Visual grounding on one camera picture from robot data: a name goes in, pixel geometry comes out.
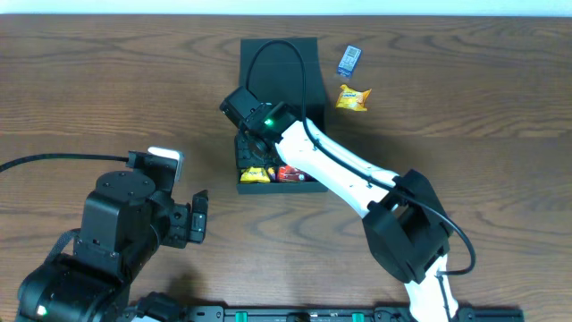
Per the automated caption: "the small yellow snack packet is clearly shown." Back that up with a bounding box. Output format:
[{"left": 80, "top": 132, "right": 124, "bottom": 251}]
[{"left": 335, "top": 84, "right": 372, "bottom": 112}]

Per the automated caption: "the yellow orange snack pouch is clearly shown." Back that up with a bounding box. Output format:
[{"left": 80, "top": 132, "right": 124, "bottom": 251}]
[{"left": 240, "top": 166, "right": 272, "bottom": 183}]

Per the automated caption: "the left black cable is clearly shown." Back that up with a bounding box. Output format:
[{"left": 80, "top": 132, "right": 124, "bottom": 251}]
[{"left": 0, "top": 153, "right": 130, "bottom": 174}]

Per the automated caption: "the black cable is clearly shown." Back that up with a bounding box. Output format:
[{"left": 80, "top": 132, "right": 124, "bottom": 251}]
[
  {"left": 0, "top": 153, "right": 130, "bottom": 174},
  {"left": 244, "top": 38, "right": 477, "bottom": 322}
]

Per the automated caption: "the right black cable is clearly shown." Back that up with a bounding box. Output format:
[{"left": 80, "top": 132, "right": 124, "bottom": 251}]
[{"left": 244, "top": 38, "right": 477, "bottom": 322}]

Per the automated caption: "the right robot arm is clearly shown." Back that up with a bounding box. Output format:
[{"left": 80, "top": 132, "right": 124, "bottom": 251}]
[{"left": 223, "top": 101, "right": 463, "bottom": 321}]

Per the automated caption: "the small blue candy box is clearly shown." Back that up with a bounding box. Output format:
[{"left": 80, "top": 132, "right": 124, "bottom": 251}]
[{"left": 336, "top": 46, "right": 362, "bottom": 78}]

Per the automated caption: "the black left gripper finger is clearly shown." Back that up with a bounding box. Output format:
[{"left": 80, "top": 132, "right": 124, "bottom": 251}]
[
  {"left": 191, "top": 190, "right": 209, "bottom": 214},
  {"left": 187, "top": 213, "right": 207, "bottom": 244}
]

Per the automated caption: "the red Hello Panda box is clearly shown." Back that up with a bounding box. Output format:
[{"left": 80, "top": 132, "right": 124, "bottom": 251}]
[{"left": 276, "top": 165, "right": 313, "bottom": 182}]

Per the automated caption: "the black gift box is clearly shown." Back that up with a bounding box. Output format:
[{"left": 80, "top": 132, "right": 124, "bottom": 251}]
[{"left": 237, "top": 38, "right": 330, "bottom": 194}]

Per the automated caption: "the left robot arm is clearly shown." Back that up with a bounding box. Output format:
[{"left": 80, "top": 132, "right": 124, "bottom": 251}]
[{"left": 16, "top": 171, "right": 208, "bottom": 321}]

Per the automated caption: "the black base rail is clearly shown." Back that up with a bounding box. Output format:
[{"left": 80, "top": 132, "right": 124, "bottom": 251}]
[{"left": 179, "top": 306, "right": 525, "bottom": 322}]

